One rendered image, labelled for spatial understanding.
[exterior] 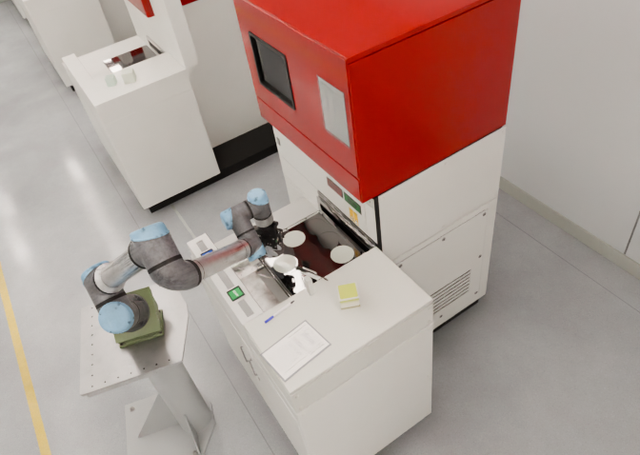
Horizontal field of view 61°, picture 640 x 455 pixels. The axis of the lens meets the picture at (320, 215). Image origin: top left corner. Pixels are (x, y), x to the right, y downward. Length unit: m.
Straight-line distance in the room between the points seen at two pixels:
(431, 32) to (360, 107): 0.33
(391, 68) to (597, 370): 1.97
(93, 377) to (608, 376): 2.38
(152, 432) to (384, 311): 1.54
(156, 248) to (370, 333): 0.79
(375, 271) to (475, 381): 1.07
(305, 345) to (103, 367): 0.84
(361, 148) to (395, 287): 0.56
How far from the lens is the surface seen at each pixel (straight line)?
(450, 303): 2.99
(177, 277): 1.78
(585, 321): 3.32
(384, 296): 2.07
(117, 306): 2.12
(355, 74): 1.74
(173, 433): 3.07
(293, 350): 1.98
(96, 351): 2.45
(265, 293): 2.27
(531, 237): 3.67
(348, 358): 1.96
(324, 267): 2.28
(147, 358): 2.33
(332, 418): 2.21
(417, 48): 1.87
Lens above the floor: 2.61
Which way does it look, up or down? 43 degrees down
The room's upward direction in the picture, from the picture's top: 10 degrees counter-clockwise
